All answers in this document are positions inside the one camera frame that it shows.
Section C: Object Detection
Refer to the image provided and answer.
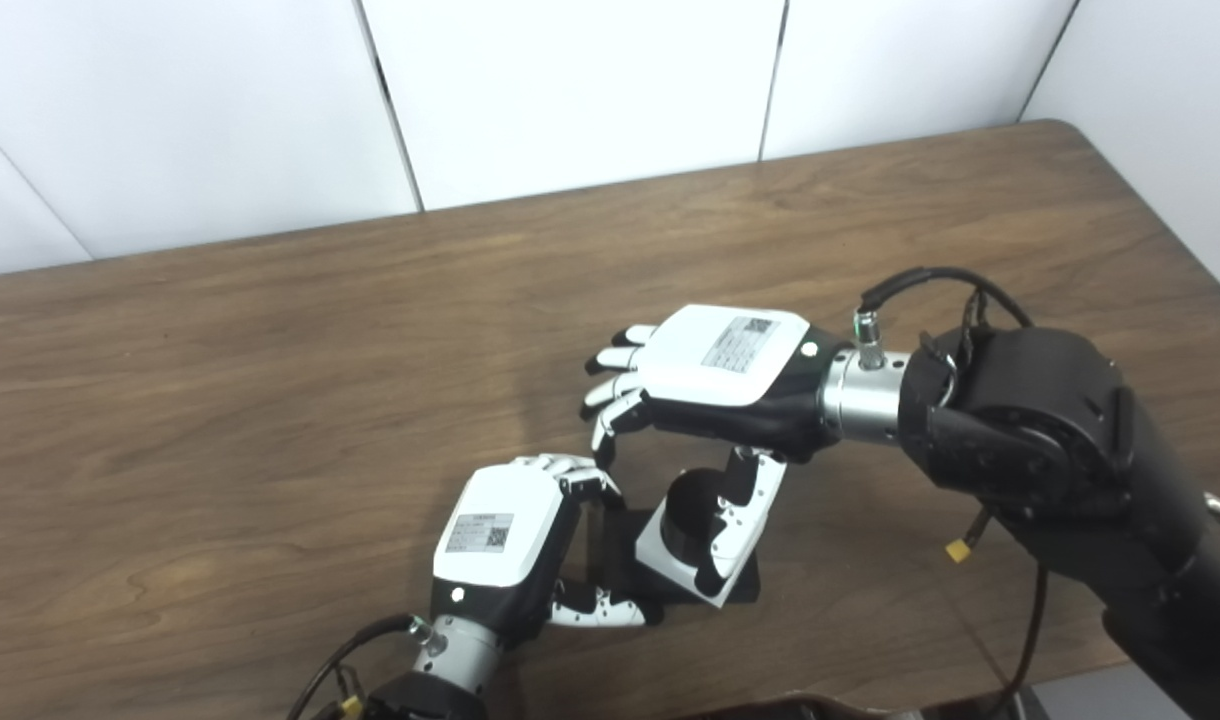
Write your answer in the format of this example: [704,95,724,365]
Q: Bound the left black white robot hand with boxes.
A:
[430,454,666,647]

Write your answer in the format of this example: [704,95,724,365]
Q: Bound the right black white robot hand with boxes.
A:
[581,304,856,611]

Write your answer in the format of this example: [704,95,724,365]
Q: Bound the black peg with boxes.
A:
[598,467,763,607]

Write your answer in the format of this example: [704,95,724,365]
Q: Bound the white square piece with hole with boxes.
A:
[634,466,763,609]

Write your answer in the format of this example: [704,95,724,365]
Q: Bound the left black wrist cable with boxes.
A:
[287,612,433,720]

